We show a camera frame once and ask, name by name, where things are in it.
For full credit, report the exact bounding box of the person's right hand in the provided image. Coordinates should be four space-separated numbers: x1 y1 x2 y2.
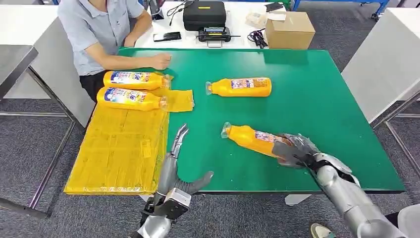
151 53 172 70

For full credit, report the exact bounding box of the person's left hand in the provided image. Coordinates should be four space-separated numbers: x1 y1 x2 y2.
123 34 138 48

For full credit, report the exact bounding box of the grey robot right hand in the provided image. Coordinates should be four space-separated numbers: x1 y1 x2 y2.
272 132 321 170

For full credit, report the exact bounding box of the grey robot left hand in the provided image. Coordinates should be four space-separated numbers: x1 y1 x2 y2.
154 123 214 198

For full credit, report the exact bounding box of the orange drink bottle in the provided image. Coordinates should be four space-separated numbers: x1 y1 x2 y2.
220 121 293 159
96 86 168 112
205 77 272 98
103 70 172 91

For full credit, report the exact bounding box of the black smartphone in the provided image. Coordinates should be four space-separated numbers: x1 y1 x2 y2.
153 31 182 43

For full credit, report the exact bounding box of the person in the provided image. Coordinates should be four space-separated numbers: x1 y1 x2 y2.
57 0 172 103

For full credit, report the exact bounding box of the black tablet stand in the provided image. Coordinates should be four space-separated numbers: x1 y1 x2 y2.
149 0 165 21

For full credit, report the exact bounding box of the green table mat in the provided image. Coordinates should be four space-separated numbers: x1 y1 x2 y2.
116 48 407 194

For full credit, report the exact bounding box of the yellow plastic sheet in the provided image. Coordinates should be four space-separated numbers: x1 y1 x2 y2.
64 70 195 196

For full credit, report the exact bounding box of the black handheld radio controller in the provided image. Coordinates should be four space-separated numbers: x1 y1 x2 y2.
197 26 242 49

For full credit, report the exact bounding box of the black carrying case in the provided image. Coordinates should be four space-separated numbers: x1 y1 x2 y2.
182 0 228 32

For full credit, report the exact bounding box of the white sneaker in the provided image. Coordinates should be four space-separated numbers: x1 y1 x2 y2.
310 223 337 238

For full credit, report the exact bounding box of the white desk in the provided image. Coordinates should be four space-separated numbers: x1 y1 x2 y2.
134 0 298 50

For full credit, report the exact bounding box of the clear plastic bag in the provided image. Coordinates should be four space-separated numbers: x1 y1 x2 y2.
245 11 267 29

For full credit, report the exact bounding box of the white table with steel legs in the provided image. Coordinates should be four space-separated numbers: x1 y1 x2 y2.
341 7 420 179
0 4 96 219

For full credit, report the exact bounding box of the brown cardboard box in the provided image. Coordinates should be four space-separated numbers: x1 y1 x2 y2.
264 11 316 50

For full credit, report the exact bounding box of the white paper slip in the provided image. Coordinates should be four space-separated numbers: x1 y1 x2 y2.
266 12 287 22

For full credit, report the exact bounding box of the small black device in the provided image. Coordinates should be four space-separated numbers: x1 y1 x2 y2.
264 2 285 13

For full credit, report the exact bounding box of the black and white object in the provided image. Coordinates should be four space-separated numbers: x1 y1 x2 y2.
384 203 420 238

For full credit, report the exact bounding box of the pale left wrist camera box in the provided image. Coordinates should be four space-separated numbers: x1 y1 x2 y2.
153 187 192 220

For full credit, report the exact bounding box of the thin black cable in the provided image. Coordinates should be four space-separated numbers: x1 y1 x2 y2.
166 0 195 27

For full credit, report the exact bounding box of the black coiled cable bundle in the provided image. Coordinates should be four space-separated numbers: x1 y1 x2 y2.
247 28 268 50

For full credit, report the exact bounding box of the blue metal cart frame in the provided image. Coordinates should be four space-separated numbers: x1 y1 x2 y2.
291 0 392 21

